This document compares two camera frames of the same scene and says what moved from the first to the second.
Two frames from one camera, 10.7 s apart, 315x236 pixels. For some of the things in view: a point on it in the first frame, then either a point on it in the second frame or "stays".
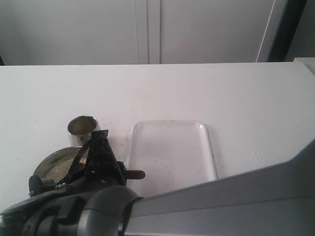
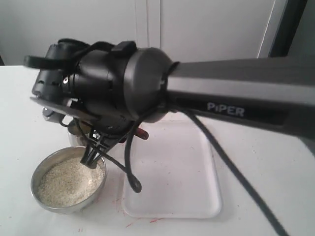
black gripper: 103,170 to 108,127
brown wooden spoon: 130,174 to 142,133
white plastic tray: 174,155 stays
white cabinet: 72,32 stays
